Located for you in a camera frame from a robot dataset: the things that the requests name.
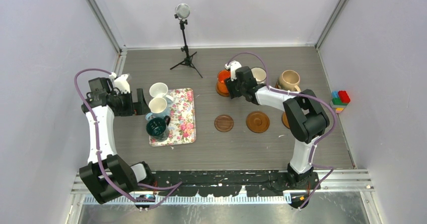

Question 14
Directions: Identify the cream brown-rim mug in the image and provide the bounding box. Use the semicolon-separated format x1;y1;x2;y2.
251;67;267;84

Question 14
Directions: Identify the glossy brown wooden coaster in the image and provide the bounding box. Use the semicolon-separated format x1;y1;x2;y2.
216;82;230;97

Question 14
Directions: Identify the orange mug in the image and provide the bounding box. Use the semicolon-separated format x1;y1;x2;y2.
217;70;230;84

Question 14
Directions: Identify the matte brown wooden coaster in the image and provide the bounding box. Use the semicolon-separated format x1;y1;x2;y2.
246;111;270;133

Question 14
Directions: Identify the dark walnut small coaster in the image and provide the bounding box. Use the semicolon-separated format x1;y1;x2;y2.
214;114;234;132

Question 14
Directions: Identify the beige mug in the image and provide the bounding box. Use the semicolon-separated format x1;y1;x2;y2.
277;70;301;92

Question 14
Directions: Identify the small orange-brown coaster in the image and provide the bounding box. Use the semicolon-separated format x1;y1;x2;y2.
281;112;290;129

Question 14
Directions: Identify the light blue white mug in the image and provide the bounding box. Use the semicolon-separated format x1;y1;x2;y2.
145;98;171;120

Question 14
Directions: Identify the dark green mug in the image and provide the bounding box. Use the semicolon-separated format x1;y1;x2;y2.
146;116;171;141

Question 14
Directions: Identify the floral serving tray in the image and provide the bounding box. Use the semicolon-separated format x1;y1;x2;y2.
149;88;196;147

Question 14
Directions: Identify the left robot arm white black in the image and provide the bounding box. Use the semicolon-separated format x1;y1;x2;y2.
79;74;155;204

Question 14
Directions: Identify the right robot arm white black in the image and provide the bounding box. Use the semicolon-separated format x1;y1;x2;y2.
225;61;330;189

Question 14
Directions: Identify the colourful toy brick stack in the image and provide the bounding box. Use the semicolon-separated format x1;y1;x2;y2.
329;90;350;114

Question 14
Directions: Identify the microphone on black tripod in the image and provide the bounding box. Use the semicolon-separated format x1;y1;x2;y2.
170;3;203;78

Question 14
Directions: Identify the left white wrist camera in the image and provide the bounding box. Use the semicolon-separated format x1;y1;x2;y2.
109;72;131;94

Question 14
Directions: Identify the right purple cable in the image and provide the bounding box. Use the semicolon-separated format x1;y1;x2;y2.
226;52;338;211

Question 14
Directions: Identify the purple cable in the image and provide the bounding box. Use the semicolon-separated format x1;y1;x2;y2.
226;52;338;211
74;68;182;211

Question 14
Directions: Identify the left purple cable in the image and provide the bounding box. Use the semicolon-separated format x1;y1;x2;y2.
74;68;182;211

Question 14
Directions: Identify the aluminium frame rail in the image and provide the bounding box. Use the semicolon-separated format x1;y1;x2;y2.
70;171;375;206

